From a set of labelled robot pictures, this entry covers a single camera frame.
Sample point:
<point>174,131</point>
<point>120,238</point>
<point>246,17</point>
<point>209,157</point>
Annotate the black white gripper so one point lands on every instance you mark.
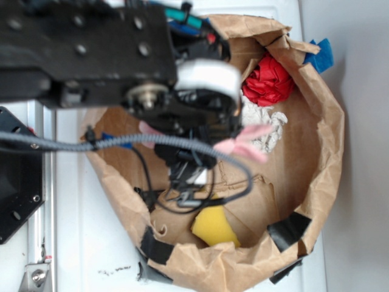
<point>183,108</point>

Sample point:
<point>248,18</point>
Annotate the pink plush bunny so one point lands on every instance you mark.
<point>242,145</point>

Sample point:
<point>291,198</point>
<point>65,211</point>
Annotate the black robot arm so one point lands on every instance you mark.
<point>70,54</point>

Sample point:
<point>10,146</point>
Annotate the crumpled red paper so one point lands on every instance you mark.
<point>269,83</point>

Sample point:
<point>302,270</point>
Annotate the yellow sponge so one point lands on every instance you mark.
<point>212,227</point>

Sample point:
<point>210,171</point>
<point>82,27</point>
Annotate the brown paper bag bin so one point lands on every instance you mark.
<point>279,221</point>

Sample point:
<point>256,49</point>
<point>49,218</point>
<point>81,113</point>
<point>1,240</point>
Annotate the blue tape piece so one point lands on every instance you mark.
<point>324,59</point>

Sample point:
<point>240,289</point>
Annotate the aluminium rail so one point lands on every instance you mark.
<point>40,271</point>

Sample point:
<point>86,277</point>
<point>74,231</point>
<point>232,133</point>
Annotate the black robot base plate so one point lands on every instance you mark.
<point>21,185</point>

